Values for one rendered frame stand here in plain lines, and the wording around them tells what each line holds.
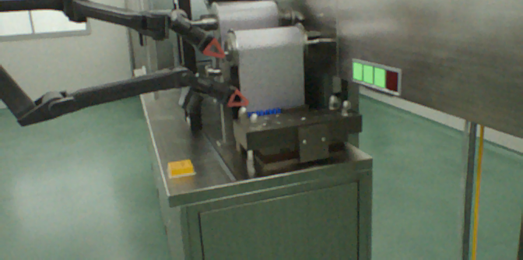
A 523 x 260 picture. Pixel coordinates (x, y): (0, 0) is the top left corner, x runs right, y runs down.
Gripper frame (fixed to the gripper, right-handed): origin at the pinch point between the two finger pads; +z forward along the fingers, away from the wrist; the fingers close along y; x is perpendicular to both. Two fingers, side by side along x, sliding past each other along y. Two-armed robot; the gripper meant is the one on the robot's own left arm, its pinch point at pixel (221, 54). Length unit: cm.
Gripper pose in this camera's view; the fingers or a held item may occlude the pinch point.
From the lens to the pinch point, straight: 149.8
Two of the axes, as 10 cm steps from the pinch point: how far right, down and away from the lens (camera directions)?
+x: 5.8, -8.1, -0.8
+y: 3.1, 3.1, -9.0
